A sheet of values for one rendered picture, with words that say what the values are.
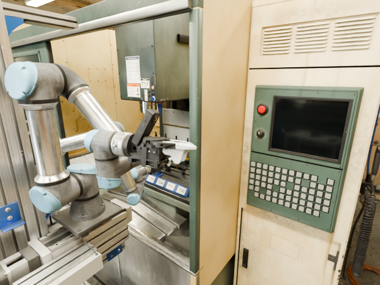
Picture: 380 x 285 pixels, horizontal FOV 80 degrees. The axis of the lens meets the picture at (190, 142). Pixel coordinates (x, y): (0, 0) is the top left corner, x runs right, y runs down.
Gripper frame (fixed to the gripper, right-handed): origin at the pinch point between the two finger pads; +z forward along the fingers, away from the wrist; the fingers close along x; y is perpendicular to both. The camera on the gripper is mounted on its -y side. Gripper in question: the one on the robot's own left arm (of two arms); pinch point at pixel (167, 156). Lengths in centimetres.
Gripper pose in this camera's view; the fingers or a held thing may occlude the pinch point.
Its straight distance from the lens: 170.2
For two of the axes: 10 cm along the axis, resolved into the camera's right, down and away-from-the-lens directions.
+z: 6.1, -2.5, 7.5
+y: 0.2, 9.5, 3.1
